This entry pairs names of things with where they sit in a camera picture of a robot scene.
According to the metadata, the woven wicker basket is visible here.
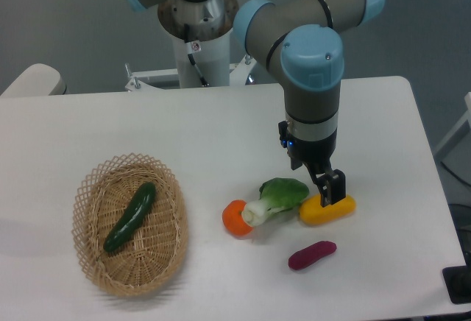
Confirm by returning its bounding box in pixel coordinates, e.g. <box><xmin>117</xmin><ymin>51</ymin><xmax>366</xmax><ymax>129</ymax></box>
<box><xmin>72</xmin><ymin>153</ymin><xmax>188</xmax><ymax>297</ymax></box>

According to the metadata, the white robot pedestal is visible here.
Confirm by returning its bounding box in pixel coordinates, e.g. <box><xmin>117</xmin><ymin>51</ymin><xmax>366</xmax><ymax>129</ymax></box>
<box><xmin>124</xmin><ymin>0</ymin><xmax>258</xmax><ymax>93</ymax></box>

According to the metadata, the orange toy fruit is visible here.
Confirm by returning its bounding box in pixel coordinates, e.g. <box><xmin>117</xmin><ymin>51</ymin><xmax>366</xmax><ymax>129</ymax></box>
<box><xmin>222</xmin><ymin>200</ymin><xmax>253</xmax><ymax>236</ymax></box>

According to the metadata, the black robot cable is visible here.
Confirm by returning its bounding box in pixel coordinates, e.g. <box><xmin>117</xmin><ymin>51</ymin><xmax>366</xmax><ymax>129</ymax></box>
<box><xmin>183</xmin><ymin>23</ymin><xmax>210</xmax><ymax>88</ymax></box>

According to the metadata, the green bok choy toy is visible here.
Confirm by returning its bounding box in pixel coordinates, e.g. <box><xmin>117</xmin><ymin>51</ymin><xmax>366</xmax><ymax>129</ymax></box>
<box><xmin>241</xmin><ymin>177</ymin><xmax>310</xmax><ymax>227</ymax></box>

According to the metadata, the green cucumber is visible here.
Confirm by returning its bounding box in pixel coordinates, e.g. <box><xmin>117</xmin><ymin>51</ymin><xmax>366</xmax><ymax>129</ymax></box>
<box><xmin>103</xmin><ymin>182</ymin><xmax>157</xmax><ymax>253</ymax></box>

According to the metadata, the purple sweet potato toy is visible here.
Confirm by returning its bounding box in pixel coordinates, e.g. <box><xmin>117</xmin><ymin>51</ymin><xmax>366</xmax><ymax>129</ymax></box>
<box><xmin>288</xmin><ymin>241</ymin><xmax>337</xmax><ymax>271</ymax></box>

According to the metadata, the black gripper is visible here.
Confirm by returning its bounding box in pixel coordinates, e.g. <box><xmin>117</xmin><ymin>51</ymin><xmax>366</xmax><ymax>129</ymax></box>
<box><xmin>278</xmin><ymin>121</ymin><xmax>346</xmax><ymax>207</ymax></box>

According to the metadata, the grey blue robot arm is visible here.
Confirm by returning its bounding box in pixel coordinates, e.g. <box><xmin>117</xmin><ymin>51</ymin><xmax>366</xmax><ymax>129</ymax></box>
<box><xmin>127</xmin><ymin>0</ymin><xmax>385</xmax><ymax>206</ymax></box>

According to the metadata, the white chair armrest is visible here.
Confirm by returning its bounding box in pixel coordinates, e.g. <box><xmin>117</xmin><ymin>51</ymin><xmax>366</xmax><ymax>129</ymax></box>
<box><xmin>1</xmin><ymin>63</ymin><xmax>67</xmax><ymax>99</ymax></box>

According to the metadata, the yellow toy vegetable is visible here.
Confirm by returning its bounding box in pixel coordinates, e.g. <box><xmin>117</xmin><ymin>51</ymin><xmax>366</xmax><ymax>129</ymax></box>
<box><xmin>299</xmin><ymin>194</ymin><xmax>356</xmax><ymax>225</ymax></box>

